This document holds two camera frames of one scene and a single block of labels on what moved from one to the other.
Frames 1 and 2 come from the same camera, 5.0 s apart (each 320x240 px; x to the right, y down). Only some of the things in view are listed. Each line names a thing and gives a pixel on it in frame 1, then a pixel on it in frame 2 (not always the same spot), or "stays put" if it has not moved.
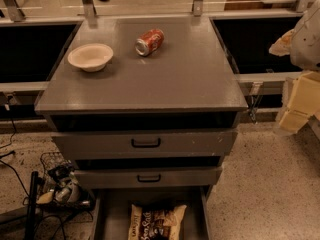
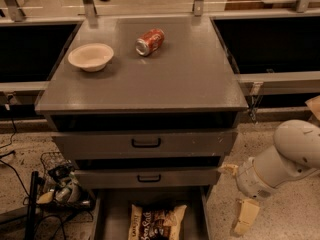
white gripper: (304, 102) → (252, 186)
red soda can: (149, 42) stays put
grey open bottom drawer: (111, 219) stays put
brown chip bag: (156, 222) stays put
